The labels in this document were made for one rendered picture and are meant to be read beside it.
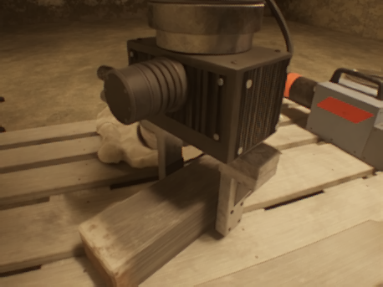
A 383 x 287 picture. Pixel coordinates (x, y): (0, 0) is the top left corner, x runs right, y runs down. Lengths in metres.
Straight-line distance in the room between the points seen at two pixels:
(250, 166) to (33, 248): 0.42
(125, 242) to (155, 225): 0.05
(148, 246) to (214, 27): 0.32
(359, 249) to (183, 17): 0.49
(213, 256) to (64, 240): 0.28
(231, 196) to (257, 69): 0.21
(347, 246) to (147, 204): 0.37
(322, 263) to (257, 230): 0.13
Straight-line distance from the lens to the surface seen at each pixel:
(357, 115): 0.85
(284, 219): 0.60
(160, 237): 0.43
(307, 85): 0.97
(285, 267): 0.50
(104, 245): 0.43
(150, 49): 0.40
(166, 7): 0.34
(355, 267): 0.55
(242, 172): 0.39
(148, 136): 0.76
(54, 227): 0.60
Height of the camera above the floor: 0.56
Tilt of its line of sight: 30 degrees down
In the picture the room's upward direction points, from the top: 1 degrees clockwise
